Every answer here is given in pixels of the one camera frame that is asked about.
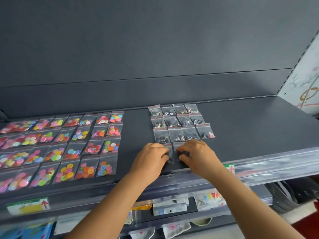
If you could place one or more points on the person's right hand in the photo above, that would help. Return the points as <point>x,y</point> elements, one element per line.
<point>203,159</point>

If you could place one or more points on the person's left hand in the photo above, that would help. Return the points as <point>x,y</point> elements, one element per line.
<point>149,164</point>

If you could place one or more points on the rows of small dark packets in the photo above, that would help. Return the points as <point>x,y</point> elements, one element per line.
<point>179,121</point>

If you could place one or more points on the grid of arranged button bags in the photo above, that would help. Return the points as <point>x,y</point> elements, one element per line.
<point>62,146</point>

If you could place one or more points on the person's left forearm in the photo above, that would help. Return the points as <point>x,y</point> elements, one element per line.
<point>109,214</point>

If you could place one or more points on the person's right forearm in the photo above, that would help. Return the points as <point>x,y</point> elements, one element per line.
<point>256,211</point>

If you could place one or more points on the white colourful print packet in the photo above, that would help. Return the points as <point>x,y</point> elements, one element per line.
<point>209,200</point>

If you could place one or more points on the orange yellow packet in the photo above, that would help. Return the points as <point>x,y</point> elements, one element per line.
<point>142,207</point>

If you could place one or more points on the white blue flat packet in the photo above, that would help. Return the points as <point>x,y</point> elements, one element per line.
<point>169,207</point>

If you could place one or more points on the pale green bowl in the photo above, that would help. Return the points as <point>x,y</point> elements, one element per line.
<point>200,221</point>

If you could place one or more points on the white dish with pink print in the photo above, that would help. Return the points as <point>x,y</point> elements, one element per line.
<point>142,233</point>
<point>175,229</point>

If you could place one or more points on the black basket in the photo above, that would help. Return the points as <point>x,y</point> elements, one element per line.
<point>286,194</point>

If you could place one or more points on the white illustrated side panel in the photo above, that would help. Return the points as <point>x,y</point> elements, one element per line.
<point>304,87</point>

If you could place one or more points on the green white price label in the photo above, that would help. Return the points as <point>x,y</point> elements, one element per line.
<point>28,206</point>

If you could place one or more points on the blue snack packet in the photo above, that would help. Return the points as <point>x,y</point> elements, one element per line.
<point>40,231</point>
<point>11,233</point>

